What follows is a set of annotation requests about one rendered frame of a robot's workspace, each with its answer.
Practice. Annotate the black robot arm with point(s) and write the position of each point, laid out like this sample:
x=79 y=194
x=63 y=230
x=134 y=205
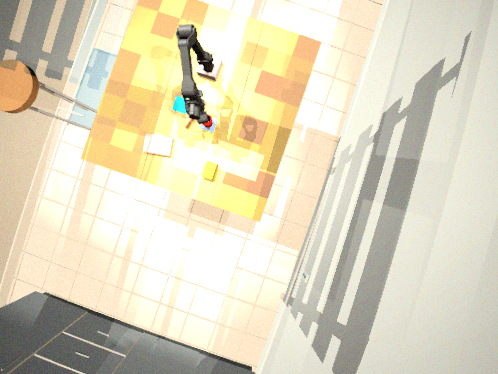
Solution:
x=187 y=40

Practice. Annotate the red cup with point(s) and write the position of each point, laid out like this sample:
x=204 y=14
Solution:
x=208 y=124

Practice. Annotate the yellow rectangular block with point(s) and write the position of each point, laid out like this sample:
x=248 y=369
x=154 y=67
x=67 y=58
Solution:
x=209 y=170

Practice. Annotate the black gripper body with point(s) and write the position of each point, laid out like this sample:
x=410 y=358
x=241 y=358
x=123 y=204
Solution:
x=203 y=116

